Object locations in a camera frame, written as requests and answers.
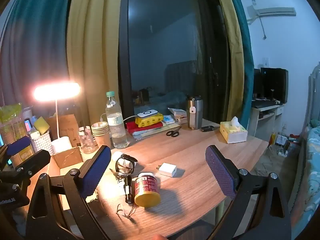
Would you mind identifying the printed glass jar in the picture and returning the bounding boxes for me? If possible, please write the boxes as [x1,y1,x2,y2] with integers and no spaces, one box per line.
[79,126,97,154]

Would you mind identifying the white lamp cable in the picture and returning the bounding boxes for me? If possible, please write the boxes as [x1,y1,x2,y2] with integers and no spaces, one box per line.
[100,114,138,123]

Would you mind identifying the red book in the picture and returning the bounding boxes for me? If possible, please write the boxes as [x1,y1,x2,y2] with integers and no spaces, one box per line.
[126,121,164,134]

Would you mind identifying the grey bed headboard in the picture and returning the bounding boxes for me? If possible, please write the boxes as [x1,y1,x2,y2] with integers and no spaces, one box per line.
[307,65,320,130]

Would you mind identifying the red drink can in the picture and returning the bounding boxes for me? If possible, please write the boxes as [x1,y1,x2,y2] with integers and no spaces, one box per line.
[134,172,161,208]

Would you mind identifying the clear plastic water bottle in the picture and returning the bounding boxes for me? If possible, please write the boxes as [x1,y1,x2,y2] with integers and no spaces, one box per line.
[105,91,130,149]

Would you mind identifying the black flashlight with lanyard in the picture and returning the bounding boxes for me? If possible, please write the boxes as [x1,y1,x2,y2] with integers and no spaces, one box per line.
[116,176,137,222]

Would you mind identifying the white charger adapter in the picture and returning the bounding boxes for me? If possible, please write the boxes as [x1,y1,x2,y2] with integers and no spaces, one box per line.
[158,162,177,177]

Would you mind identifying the white computer desk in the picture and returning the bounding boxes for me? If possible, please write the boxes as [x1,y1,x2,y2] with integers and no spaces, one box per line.
[250,102,287,145]

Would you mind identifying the cardboard box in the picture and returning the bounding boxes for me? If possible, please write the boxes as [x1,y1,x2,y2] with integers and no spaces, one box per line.
[49,146,99,212]

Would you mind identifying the steel tumbler with tag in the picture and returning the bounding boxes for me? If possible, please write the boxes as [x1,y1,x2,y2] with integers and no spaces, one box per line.
[185,96,203,130]

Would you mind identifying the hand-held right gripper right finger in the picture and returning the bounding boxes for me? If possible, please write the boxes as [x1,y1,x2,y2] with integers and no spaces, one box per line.
[205,144,292,240]

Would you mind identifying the brown cardboard lamp package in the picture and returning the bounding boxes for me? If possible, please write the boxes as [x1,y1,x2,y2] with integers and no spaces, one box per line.
[47,114,84,148]

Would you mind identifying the white wall air conditioner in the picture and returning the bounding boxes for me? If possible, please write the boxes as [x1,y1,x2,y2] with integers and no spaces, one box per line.
[246,5,297,25]

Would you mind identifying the black handled scissors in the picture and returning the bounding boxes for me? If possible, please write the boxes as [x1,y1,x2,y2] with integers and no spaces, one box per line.
[166,126,181,137]

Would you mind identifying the stack of brown paper cups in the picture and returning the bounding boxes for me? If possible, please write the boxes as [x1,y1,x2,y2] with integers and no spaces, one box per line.
[91,121,111,155]

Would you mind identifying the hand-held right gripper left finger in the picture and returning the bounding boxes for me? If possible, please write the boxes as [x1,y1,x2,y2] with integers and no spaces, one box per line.
[26,145,112,240]

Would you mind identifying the black keyboard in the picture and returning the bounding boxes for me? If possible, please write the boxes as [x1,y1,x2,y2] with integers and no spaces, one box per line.
[251,100,275,108]

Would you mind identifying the black computer monitor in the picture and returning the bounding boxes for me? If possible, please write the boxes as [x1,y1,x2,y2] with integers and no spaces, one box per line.
[254,67,289,104]

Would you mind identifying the yellow wet wipes pack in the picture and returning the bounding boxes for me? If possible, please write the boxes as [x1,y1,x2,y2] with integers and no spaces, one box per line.
[135,114,164,127]

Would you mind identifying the yellow curtain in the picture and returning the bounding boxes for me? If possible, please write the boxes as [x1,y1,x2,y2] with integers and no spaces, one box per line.
[66,0,125,140]
[212,0,244,124]

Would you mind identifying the dark strap wrist watch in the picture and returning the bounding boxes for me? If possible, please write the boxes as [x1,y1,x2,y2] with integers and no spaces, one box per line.
[115,154,138,177]

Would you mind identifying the yellow tissue box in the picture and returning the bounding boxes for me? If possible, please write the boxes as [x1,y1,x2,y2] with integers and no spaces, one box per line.
[219,116,248,144]

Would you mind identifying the printed blue blanket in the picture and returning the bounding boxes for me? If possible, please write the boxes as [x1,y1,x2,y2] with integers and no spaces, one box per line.
[290,120,320,230]

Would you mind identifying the green printed packet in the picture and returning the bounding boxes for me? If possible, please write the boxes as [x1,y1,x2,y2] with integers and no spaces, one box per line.
[0,103,35,167]

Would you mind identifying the white flat device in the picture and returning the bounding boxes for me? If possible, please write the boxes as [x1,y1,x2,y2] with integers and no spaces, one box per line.
[137,109,158,118]

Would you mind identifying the teal curtain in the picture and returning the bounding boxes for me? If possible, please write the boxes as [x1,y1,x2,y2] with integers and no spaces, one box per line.
[224,0,254,138]
[0,0,75,110]

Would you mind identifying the dark glass sliding door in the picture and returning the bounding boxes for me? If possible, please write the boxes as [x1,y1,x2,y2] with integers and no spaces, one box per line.
[119,0,230,128]

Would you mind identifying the clutter pile on floor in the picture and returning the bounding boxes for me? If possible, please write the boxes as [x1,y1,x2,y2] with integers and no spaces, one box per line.
[270,127,304,158]

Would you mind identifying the yellow green sponge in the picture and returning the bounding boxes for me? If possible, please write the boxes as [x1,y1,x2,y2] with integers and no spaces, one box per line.
[34,116,52,135]

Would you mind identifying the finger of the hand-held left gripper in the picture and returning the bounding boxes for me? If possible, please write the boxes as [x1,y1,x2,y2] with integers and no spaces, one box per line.
[0,135,32,167]
[0,149,52,188]

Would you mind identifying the white desk lamp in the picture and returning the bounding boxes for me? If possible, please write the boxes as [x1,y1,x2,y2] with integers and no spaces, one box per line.
[34,82,81,155]

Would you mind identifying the white booklets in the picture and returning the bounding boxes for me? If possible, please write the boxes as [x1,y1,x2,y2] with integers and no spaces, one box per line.
[168,107,188,124]

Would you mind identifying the white woven plastic basket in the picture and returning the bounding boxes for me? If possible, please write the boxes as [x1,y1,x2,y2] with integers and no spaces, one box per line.
[30,131,54,155]

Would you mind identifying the metal key bunch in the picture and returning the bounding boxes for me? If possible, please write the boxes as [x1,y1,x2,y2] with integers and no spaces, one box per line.
[110,169,125,183]

